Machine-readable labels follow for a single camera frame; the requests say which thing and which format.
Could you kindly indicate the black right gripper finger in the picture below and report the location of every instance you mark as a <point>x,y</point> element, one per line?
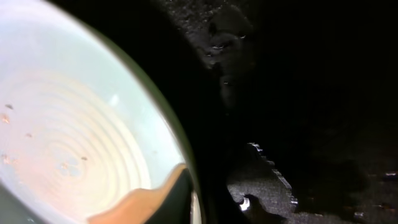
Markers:
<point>177,205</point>

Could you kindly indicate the mint green plate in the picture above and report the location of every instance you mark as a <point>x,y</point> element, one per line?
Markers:
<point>85,132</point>

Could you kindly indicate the black round serving tray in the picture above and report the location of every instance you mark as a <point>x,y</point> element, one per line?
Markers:
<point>290,106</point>

